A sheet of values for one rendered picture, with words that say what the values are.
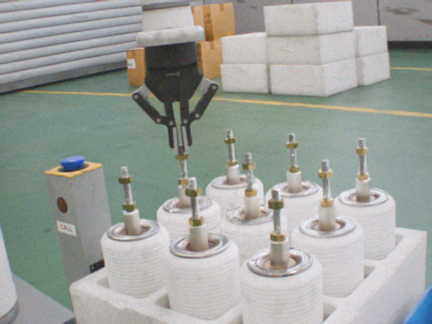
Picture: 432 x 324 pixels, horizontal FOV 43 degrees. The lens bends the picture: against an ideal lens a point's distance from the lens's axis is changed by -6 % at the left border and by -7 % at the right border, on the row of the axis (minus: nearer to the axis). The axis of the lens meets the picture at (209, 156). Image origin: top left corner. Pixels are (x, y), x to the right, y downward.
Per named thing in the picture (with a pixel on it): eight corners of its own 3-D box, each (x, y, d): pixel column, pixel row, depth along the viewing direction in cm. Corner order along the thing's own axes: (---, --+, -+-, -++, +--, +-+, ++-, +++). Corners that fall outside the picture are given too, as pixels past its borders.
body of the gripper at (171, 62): (196, 34, 86) (202, 95, 88) (140, 41, 85) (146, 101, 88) (200, 35, 79) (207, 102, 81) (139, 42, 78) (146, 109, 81)
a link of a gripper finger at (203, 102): (213, 82, 83) (187, 113, 84) (223, 89, 83) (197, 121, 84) (211, 79, 86) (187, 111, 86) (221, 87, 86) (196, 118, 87)
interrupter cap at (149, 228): (169, 224, 82) (168, 220, 82) (146, 245, 75) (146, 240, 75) (122, 222, 84) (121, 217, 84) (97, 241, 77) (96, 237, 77)
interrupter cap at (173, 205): (215, 211, 85) (214, 207, 85) (163, 218, 84) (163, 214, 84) (209, 196, 92) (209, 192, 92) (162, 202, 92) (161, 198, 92)
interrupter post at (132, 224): (145, 230, 80) (141, 207, 79) (137, 237, 78) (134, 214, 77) (129, 229, 81) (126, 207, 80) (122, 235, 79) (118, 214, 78)
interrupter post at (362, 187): (352, 201, 83) (352, 180, 82) (360, 196, 84) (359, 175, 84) (366, 204, 81) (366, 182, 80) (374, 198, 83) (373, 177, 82)
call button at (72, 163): (72, 175, 89) (69, 162, 89) (57, 173, 92) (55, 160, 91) (90, 168, 92) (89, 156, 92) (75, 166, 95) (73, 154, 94)
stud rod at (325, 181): (322, 215, 74) (320, 160, 72) (330, 214, 74) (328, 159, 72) (323, 218, 73) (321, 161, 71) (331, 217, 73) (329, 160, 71)
